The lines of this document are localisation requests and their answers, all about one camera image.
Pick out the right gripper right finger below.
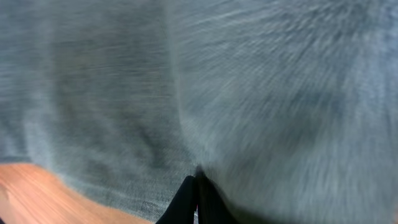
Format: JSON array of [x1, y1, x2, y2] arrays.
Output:
[[195, 172, 238, 224]]

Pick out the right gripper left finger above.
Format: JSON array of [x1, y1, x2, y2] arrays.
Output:
[[156, 175, 197, 224]]

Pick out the light blue denim jeans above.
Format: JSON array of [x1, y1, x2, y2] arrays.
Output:
[[1, 0, 397, 223]]

